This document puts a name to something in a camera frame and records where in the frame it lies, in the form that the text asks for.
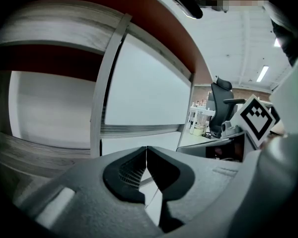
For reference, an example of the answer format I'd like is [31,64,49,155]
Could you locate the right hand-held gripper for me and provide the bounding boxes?
[176,94,282,164]

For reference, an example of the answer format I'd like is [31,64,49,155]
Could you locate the person's black head camera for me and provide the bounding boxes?
[170,0,205,20]

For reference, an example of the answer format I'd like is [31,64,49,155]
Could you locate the white office table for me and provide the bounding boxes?
[188,104,216,135]

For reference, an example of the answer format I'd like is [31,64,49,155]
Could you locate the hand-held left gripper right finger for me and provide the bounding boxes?
[146,145,264,236]

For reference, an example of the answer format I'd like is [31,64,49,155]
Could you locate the grey wooden desk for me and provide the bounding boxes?
[0,0,214,190]

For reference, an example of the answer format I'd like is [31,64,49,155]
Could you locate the person's black top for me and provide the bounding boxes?
[262,0,298,67]

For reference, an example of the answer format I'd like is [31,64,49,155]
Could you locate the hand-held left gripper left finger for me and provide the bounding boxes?
[11,146,162,238]

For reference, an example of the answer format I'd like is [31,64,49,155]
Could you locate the black office chair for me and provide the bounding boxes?
[208,75,247,139]

